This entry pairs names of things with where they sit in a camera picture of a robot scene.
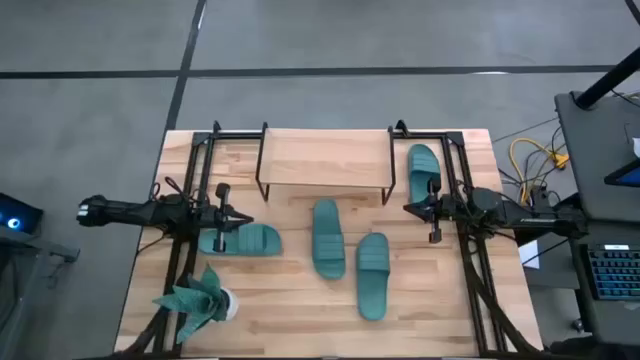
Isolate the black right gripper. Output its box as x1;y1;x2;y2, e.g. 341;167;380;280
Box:
402;178;455;245

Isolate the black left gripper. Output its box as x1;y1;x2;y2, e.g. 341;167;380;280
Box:
202;182;255;252

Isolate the green rubber slide sandal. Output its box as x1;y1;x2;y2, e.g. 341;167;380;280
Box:
311;198;347;281
406;143;443;205
355;231;392;322
198;222;284;258

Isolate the wooden shelf with black legs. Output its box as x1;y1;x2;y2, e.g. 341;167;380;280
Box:
254;121;399;206

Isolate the green plant in white pot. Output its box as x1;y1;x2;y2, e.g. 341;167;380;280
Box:
152;262;240;346

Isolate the white paper sheet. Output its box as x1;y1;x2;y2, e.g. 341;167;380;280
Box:
518;239;542;270

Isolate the grey desk top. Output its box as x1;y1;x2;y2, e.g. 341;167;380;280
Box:
553;89;640;224

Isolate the black keyboard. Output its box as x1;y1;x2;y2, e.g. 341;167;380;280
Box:
585;242;640;302

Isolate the black tablet with blue screen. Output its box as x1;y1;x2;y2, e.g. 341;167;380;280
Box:
603;158;640;189

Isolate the black device with blue light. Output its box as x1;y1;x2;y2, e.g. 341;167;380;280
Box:
0;192;45;236

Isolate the grey cart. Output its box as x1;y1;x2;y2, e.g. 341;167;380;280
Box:
0;227;81;360

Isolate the black slanted pole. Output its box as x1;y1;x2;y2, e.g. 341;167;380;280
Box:
573;45;640;110

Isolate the black metal rig frame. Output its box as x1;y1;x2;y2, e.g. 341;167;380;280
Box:
114;119;546;360

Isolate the yellow cable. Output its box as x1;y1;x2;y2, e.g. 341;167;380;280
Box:
507;137;570;204

